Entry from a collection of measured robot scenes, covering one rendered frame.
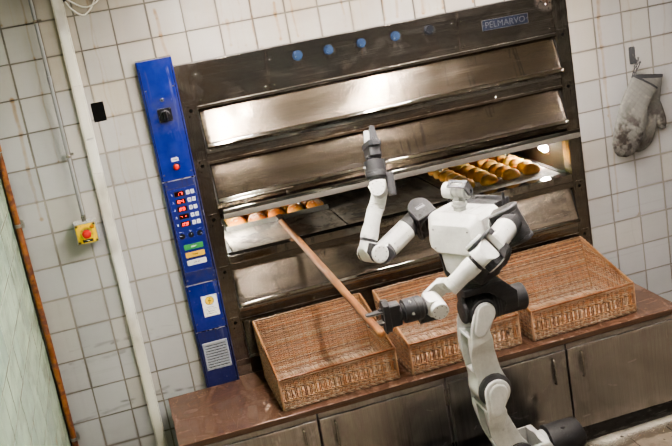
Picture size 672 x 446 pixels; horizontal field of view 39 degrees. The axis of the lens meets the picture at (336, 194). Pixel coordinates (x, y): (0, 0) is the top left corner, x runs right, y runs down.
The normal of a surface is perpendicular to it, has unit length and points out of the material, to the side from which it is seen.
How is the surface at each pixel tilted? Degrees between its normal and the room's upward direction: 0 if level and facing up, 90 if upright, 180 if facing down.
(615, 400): 89
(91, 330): 90
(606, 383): 91
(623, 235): 90
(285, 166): 71
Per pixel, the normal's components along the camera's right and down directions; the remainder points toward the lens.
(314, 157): 0.18, -0.14
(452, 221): -0.58, -0.47
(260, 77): 0.25, 0.26
